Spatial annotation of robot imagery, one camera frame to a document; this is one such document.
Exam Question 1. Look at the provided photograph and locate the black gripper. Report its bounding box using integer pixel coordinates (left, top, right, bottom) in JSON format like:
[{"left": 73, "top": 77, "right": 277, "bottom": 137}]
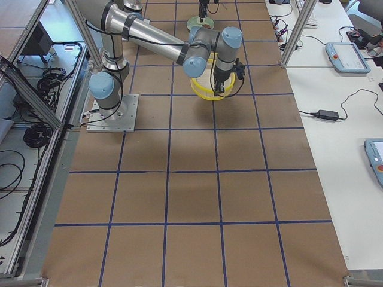
[
  {"left": 213, "top": 67, "right": 232, "bottom": 96},
  {"left": 199, "top": 0, "right": 209, "bottom": 14}
]

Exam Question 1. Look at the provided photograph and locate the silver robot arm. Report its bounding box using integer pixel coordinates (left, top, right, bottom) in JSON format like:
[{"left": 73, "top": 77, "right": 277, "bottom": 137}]
[{"left": 77, "top": 1, "right": 245, "bottom": 121}]

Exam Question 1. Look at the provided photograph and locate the light green plate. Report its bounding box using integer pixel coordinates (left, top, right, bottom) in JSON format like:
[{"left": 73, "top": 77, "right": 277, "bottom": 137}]
[{"left": 186, "top": 16, "right": 214, "bottom": 30}]

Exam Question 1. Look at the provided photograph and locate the black power adapter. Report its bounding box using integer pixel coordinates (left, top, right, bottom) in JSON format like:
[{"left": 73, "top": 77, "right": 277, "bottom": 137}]
[{"left": 310, "top": 109, "right": 340, "bottom": 121}]

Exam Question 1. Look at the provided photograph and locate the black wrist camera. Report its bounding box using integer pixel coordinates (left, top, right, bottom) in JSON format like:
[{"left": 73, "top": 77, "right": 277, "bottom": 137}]
[{"left": 233, "top": 58, "right": 245, "bottom": 80}]

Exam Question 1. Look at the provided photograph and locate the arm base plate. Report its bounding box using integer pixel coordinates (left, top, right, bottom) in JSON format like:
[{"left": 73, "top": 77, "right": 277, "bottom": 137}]
[{"left": 86, "top": 94, "right": 139, "bottom": 132}]

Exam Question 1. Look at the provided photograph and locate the aluminium frame post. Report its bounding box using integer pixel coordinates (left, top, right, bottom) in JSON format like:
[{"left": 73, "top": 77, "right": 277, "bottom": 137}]
[{"left": 281, "top": 0, "right": 317, "bottom": 68}]

